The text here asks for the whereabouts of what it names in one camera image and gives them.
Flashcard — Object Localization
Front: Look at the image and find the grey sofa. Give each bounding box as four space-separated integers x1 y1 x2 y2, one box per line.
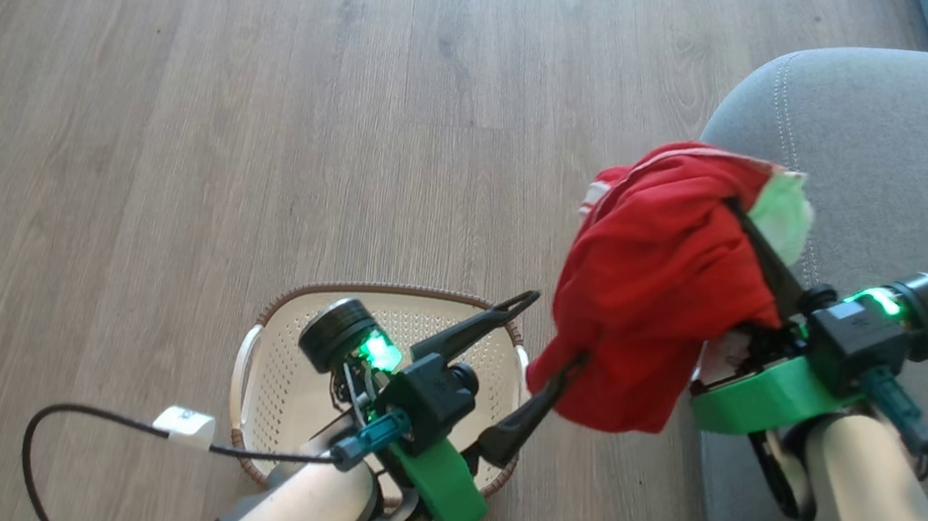
654 24 928 521

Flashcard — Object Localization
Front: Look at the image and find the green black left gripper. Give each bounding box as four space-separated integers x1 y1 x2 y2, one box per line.
278 263 598 521

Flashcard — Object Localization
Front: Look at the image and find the white perforated laundry basket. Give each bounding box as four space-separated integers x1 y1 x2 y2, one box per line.
217 266 540 521

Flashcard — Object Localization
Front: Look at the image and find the red garment with white trim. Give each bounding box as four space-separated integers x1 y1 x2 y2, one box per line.
519 124 805 452

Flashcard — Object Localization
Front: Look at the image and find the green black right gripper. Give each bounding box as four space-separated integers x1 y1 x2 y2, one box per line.
686 199 928 459

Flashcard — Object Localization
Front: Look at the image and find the light green garment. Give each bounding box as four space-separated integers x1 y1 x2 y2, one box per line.
742 168 821 268

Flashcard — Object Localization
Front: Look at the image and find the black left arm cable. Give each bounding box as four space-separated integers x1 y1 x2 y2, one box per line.
13 367 415 521

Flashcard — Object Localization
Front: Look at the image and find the white cable label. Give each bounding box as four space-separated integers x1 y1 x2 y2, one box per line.
149 404 219 452

